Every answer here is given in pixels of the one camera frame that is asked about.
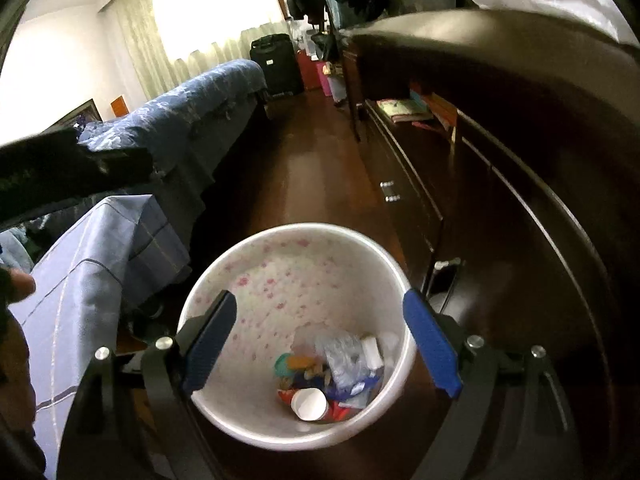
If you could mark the person's left hand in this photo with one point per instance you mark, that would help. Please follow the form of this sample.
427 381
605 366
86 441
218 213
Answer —
20 286

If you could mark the dark wooden cabinet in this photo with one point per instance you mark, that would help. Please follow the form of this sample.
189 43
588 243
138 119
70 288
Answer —
525 200

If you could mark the small white container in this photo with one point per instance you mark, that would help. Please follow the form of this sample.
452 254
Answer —
372 352

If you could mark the teal round lid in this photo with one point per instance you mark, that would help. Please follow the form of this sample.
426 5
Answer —
286 365

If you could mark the orange wrapper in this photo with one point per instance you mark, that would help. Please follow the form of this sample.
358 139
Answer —
307 361

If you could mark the person's left forearm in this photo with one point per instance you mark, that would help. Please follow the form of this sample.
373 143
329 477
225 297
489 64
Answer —
15 375

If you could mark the clear plastic container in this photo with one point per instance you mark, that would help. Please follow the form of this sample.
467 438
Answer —
425 0

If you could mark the black suitcase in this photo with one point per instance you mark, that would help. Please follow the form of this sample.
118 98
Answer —
276 65

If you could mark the white trash bin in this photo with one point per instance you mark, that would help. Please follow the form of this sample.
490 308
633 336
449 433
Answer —
300 280

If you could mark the red box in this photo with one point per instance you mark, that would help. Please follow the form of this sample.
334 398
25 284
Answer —
307 72

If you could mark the pale green curtain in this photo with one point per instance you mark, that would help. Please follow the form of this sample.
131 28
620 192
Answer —
200 20

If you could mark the orange board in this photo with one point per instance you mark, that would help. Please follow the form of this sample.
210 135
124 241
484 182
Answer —
120 107

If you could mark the green pink booklet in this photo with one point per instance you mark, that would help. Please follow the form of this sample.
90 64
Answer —
402 110

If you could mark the row of red orange books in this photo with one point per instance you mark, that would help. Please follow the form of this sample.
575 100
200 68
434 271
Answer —
442 112

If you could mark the dark framed picture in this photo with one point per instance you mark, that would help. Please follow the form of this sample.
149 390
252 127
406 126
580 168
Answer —
77 116

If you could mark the clear storage box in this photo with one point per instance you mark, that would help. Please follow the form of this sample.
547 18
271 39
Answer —
338 91

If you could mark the white paper cup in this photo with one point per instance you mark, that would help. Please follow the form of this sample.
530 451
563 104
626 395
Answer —
309 404

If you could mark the clear plastic packaging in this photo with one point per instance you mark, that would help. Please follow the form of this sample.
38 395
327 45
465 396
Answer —
342 357

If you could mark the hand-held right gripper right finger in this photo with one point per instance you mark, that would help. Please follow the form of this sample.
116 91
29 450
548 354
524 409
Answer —
432 345

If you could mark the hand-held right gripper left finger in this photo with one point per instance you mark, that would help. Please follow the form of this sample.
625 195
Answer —
210 345

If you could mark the pink box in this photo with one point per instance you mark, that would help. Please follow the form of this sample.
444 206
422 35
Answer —
326 82

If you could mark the light blue checked cloth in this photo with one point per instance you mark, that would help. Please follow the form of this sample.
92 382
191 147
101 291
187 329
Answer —
100 270

